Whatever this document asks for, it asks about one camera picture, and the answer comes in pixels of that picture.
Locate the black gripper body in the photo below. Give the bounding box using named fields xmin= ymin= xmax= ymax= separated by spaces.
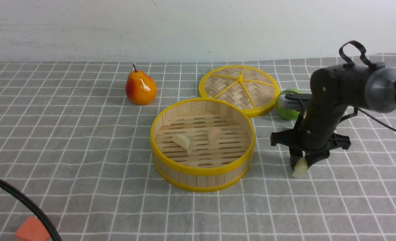
xmin=270 ymin=101 xmax=351 ymax=156

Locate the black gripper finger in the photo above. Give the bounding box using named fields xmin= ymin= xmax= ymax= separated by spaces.
xmin=290 ymin=155 xmax=304 ymax=169

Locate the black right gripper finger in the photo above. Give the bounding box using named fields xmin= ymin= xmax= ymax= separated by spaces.
xmin=304 ymin=151 xmax=330 ymax=168

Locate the pale green dumpling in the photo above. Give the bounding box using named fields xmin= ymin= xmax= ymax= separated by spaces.
xmin=292 ymin=157 xmax=309 ymax=178

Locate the white dumpling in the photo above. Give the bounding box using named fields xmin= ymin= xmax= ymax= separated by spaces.
xmin=171 ymin=134 xmax=193 ymax=155

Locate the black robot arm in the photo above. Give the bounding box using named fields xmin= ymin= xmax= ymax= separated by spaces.
xmin=271 ymin=63 xmax=396 ymax=169

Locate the yellow rimmed woven steamer lid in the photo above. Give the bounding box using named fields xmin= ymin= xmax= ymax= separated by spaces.
xmin=198 ymin=65 xmax=281 ymax=118

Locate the yellow rimmed bamboo steamer tray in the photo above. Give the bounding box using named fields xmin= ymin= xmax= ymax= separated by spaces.
xmin=149 ymin=98 xmax=256 ymax=192

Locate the green toy watermelon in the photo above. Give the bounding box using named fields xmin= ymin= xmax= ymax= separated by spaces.
xmin=275 ymin=89 xmax=302 ymax=120

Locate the pink tinted dumpling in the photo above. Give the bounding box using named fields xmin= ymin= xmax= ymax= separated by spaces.
xmin=207 ymin=128 xmax=223 ymax=145

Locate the orange red toy pear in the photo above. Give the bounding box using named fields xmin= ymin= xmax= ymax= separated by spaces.
xmin=125 ymin=64 xmax=157 ymax=106

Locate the grey checked tablecloth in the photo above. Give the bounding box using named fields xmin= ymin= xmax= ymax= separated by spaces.
xmin=0 ymin=62 xmax=396 ymax=241

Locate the orange red foam block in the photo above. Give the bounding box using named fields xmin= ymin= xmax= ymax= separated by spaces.
xmin=15 ymin=217 xmax=50 ymax=241

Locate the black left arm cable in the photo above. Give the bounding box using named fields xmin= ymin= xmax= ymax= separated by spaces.
xmin=0 ymin=172 xmax=63 ymax=241

